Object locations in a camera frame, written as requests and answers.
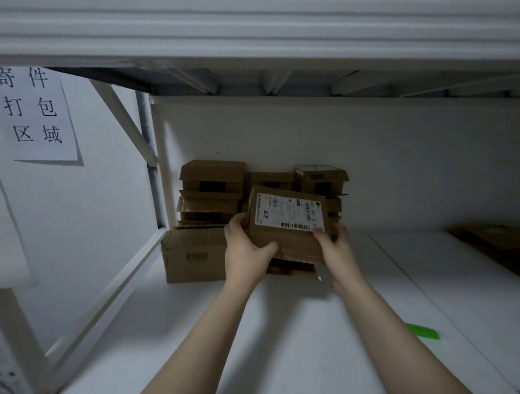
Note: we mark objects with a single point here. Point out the cardboard box with white label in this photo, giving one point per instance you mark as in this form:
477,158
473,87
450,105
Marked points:
284,239

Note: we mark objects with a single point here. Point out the person's left thumb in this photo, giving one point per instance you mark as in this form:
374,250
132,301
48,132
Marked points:
269,249

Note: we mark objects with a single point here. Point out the flat brown cardboard box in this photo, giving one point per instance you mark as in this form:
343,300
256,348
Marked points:
292,268

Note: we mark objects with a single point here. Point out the person's right forearm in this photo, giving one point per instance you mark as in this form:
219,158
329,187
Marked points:
386,337

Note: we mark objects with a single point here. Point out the person's right thumb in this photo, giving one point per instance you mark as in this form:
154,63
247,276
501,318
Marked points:
321,235

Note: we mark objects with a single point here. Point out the person's right hand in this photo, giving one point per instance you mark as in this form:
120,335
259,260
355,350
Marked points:
339,255

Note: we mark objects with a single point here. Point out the small brown cardboard box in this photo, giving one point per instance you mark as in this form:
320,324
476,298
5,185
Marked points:
209,205
213,174
270,180
334,205

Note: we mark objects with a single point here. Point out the white metal shelf rack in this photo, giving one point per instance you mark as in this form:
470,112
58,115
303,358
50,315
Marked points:
130,121

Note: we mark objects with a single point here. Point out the large brown cardboard box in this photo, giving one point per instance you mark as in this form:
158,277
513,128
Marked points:
193,253

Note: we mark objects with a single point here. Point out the person's left forearm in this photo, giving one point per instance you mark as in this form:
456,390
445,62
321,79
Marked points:
211,337

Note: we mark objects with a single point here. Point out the white paper sign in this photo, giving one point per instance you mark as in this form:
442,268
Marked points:
34,115

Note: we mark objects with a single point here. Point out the person's left hand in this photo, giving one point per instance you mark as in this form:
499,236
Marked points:
243,253

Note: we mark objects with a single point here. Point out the green plastic tool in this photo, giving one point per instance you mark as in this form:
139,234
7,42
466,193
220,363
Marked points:
422,331

